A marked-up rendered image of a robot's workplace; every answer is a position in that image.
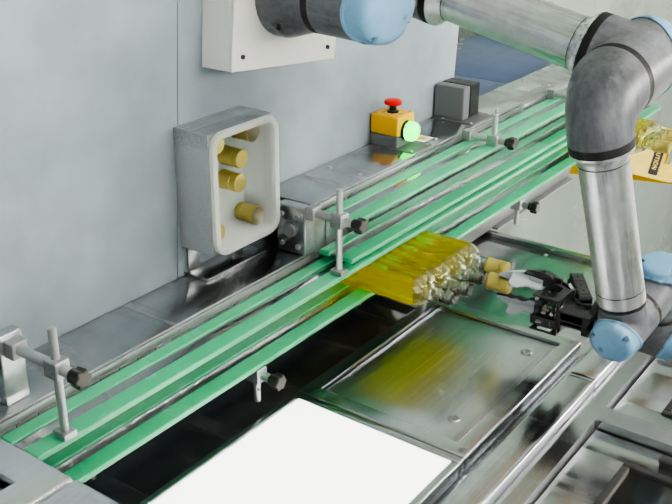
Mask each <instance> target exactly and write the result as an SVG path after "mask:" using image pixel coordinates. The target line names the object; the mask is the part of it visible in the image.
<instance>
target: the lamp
mask: <svg viewBox="0 0 672 504"><path fill-rule="evenodd" d="M400 134H401V138H402V140H405V141H415V140H417V138H418V137H419V134H420V126H419V125H418V123H416V122H413V121H410V120H406V121H405V122H404V123H403V125H402V127H401V132H400Z"/></svg>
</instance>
